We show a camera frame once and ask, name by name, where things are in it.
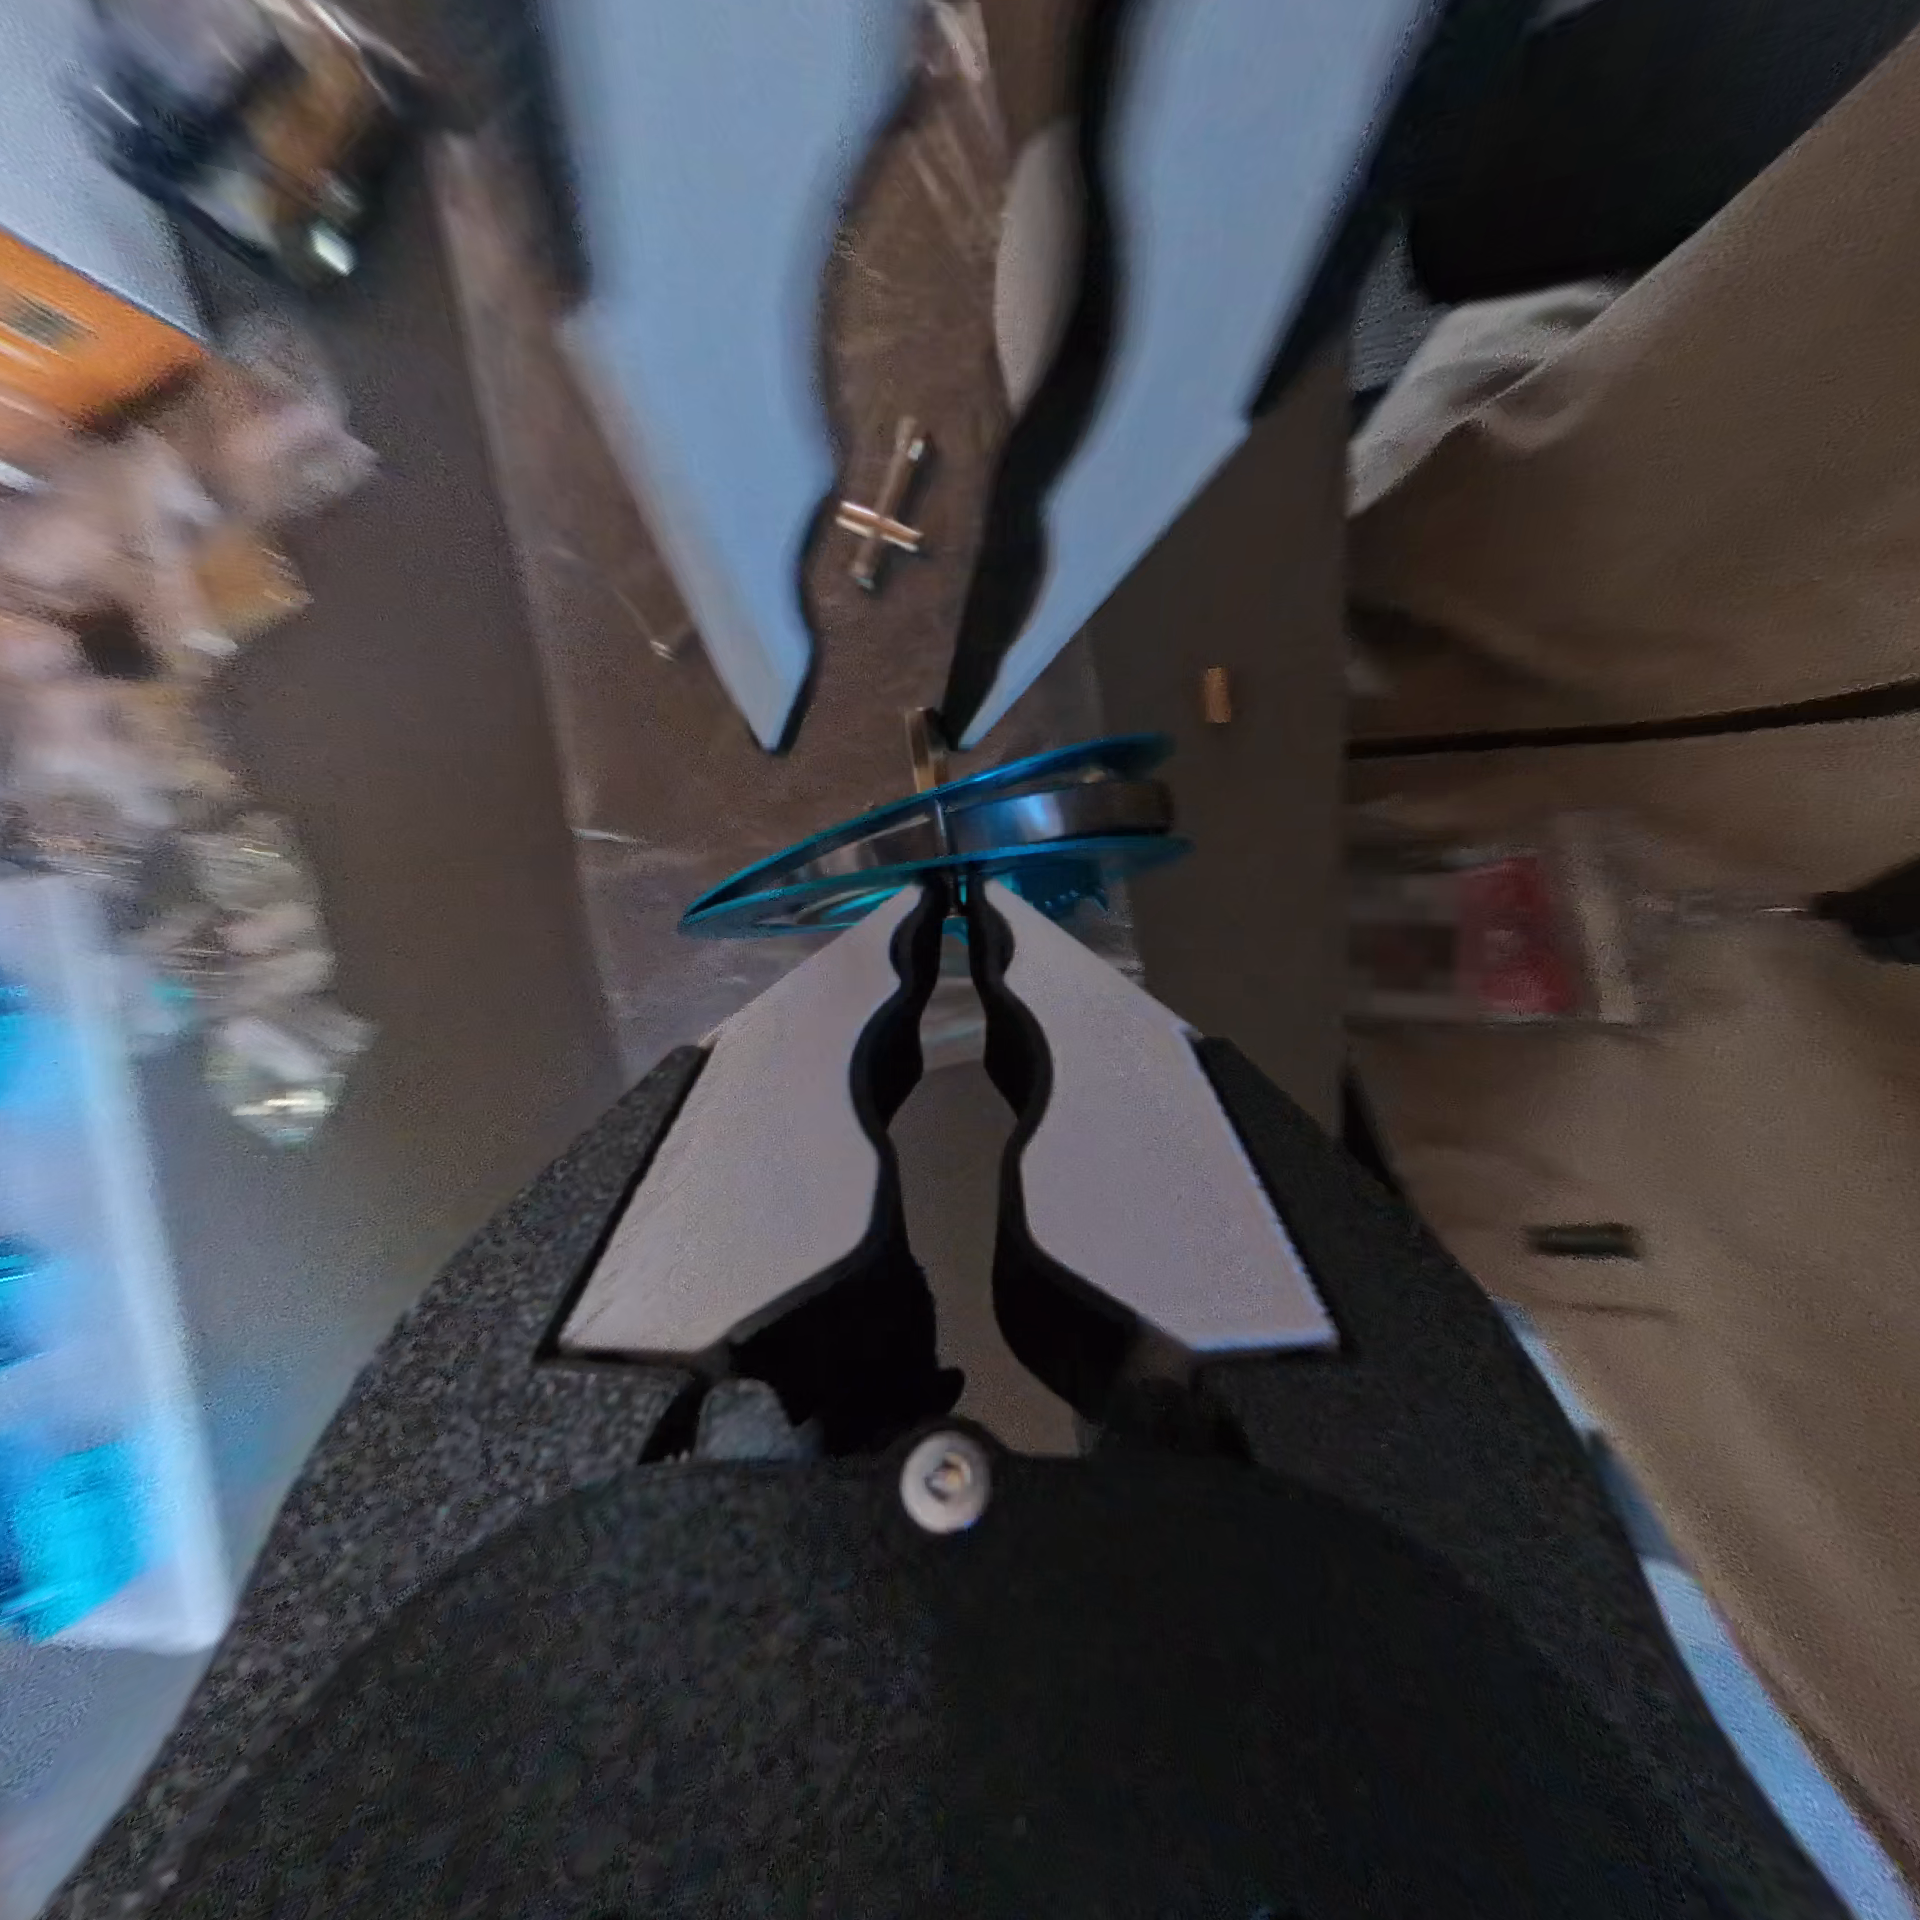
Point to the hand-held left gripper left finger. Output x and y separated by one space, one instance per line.
721 1201

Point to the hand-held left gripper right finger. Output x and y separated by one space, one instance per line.
1172 1201

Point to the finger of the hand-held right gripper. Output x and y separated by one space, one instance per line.
1245 225
704 300

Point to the metal cross socket wrench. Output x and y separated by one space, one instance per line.
885 516

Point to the teal round turntable base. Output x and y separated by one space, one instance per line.
780 892

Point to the large clear plastic bag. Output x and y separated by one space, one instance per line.
902 300

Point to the black chair armrest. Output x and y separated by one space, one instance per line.
1650 119

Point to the person's beige jacket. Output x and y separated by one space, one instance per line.
1650 523

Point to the short loose brass standoff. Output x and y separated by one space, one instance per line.
1217 695

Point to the orange cardboard box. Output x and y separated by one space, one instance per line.
77 346

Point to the pile of small parts bags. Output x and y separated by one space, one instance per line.
194 674

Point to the blue long round-end bracket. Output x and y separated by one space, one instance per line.
66 1546
14 1305

